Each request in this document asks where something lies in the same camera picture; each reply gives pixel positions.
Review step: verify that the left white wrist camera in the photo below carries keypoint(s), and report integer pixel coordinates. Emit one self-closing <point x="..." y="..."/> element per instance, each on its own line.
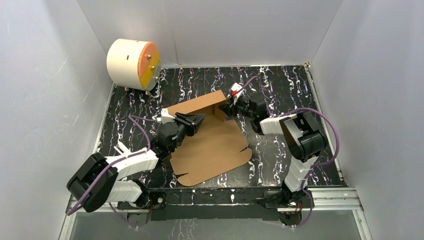
<point x="165" y="117"/>

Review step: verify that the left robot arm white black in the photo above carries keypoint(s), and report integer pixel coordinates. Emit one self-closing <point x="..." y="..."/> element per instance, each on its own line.
<point x="101" y="179"/>

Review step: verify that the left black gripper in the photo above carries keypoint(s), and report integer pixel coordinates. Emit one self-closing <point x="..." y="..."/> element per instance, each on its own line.
<point x="184" y="122"/>

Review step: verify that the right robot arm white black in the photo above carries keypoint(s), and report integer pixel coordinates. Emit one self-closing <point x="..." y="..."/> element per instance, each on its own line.
<point x="304" y="138"/>

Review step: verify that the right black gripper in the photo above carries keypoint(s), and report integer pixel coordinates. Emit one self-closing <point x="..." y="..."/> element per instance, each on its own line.
<point x="227" y="109"/>

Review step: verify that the aluminium frame rail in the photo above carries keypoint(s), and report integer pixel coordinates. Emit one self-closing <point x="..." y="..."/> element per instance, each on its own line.
<point x="224" y="214"/>

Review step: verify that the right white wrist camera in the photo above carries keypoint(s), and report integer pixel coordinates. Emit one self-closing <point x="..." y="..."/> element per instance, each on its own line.
<point x="235" y="92"/>

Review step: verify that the white cylindrical drum orange face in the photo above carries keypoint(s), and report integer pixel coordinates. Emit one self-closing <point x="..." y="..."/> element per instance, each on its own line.
<point x="134" y="64"/>

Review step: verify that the brown cardboard box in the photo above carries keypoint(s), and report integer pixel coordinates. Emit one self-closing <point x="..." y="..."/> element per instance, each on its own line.
<point x="218" y="147"/>

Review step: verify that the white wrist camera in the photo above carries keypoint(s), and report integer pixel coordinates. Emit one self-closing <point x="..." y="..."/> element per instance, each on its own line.
<point x="165" y="117"/>
<point x="235" y="92"/>

